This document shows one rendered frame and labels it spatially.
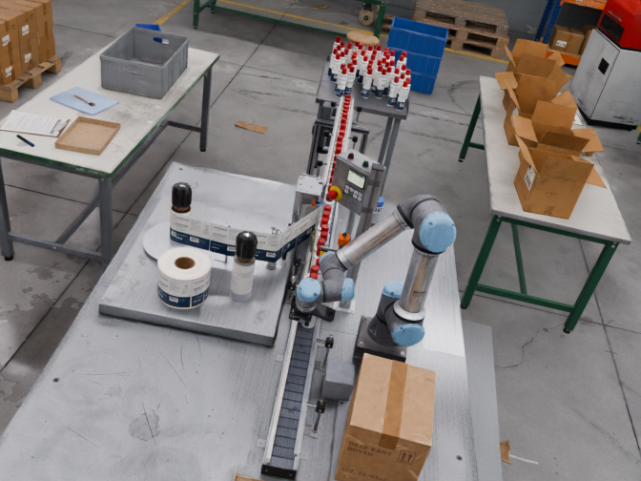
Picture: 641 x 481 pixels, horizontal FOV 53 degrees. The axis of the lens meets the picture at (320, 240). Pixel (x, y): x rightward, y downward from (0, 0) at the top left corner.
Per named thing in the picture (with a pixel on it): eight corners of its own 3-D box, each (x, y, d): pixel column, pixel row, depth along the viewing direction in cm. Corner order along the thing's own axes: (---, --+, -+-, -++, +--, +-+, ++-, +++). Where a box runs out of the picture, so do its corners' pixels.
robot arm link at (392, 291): (403, 304, 254) (410, 277, 247) (411, 327, 243) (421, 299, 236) (373, 303, 252) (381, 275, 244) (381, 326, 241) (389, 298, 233)
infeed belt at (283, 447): (320, 198, 336) (321, 192, 333) (336, 201, 336) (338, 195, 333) (264, 472, 201) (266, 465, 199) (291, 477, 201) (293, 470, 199)
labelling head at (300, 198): (291, 222, 306) (299, 176, 291) (318, 227, 306) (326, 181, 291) (286, 239, 295) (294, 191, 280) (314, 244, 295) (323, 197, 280)
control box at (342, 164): (342, 190, 259) (352, 148, 248) (376, 209, 251) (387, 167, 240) (326, 198, 252) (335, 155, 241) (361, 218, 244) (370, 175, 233)
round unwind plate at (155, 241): (155, 218, 292) (155, 216, 292) (222, 230, 292) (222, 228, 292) (132, 258, 267) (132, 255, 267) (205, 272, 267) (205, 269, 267)
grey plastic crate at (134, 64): (133, 56, 455) (133, 26, 442) (188, 68, 455) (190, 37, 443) (99, 89, 406) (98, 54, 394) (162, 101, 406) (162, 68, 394)
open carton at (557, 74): (485, 97, 507) (500, 51, 486) (540, 107, 508) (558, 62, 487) (491, 117, 476) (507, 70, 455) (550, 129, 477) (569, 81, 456)
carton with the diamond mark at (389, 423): (348, 407, 226) (363, 352, 211) (416, 424, 225) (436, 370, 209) (333, 479, 202) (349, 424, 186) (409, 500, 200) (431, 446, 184)
